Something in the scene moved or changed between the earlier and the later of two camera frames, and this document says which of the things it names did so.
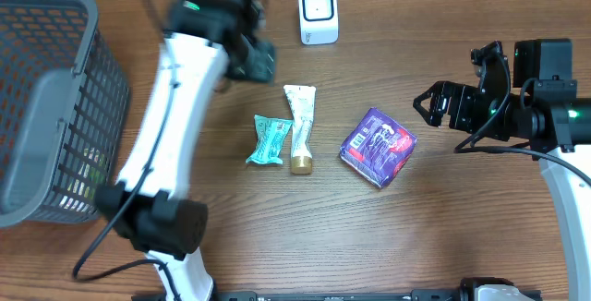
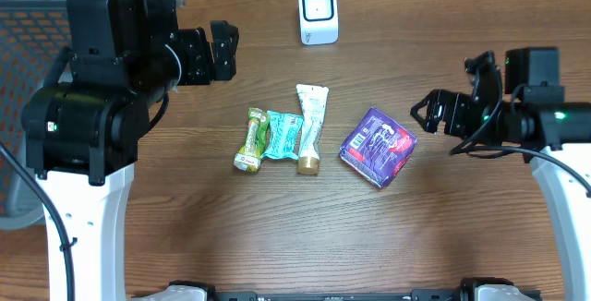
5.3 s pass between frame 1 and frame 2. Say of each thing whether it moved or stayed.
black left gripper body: moved
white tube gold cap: moved
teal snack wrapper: moved
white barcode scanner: stayed
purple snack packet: stayed
